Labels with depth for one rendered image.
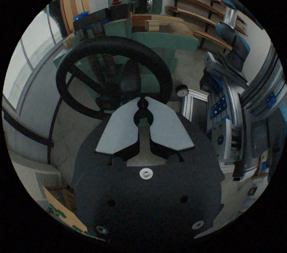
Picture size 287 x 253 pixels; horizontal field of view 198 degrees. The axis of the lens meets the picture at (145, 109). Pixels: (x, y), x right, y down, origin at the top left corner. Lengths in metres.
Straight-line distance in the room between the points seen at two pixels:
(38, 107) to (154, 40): 1.55
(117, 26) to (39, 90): 1.48
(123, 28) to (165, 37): 0.16
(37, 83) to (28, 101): 0.30
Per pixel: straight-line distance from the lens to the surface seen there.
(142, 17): 0.41
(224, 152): 0.32
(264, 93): 0.56
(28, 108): 1.52
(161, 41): 0.33
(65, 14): 1.99
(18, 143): 1.55
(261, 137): 0.39
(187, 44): 0.36
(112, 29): 0.22
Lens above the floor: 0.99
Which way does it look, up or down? 63 degrees down
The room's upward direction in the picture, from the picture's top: 1 degrees clockwise
